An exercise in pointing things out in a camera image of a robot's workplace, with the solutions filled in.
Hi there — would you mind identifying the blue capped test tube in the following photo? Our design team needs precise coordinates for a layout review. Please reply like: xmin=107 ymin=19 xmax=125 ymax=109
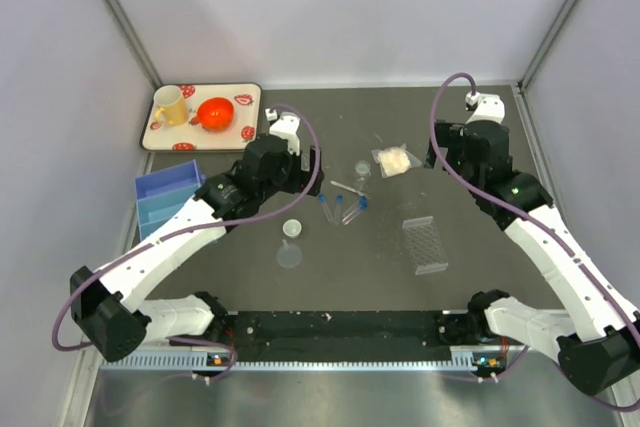
xmin=333 ymin=195 xmax=344 ymax=226
xmin=318 ymin=194 xmax=334 ymax=224
xmin=343 ymin=202 xmax=368 ymax=225
xmin=341 ymin=196 xmax=368 ymax=225

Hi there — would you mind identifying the clear test tube rack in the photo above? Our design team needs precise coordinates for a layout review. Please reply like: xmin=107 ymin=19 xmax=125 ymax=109
xmin=402 ymin=216 xmax=449 ymax=275

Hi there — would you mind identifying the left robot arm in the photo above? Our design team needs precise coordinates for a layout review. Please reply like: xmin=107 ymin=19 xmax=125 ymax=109
xmin=70 ymin=134 xmax=323 ymax=362

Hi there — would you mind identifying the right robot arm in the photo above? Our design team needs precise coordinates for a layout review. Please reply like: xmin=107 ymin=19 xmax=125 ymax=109
xmin=425 ymin=118 xmax=639 ymax=396

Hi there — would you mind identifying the small glass bottle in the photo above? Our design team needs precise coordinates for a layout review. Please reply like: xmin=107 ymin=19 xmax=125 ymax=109
xmin=354 ymin=160 xmax=371 ymax=190

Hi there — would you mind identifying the white plastic funnel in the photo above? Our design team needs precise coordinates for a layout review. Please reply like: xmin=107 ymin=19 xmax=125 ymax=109
xmin=282 ymin=219 xmax=302 ymax=239

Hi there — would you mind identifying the orange bowl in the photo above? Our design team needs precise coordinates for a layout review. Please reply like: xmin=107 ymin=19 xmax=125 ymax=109
xmin=196 ymin=97 xmax=235 ymax=132

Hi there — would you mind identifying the strawberry pattern tray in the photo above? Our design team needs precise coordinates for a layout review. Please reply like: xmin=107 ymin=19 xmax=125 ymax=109
xmin=141 ymin=83 xmax=262 ymax=152

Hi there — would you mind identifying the yellow mug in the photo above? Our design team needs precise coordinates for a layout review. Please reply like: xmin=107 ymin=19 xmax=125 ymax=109
xmin=153 ymin=85 xmax=189 ymax=126

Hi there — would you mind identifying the blue plastic organizer box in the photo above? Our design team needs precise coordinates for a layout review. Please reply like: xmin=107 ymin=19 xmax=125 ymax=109
xmin=134 ymin=160 xmax=206 ymax=240

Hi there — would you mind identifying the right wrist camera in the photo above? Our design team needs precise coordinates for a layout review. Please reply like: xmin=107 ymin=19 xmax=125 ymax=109
xmin=465 ymin=92 xmax=505 ymax=125

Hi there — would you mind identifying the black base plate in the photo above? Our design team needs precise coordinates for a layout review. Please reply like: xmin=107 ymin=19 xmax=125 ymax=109
xmin=169 ymin=309 xmax=506 ymax=363

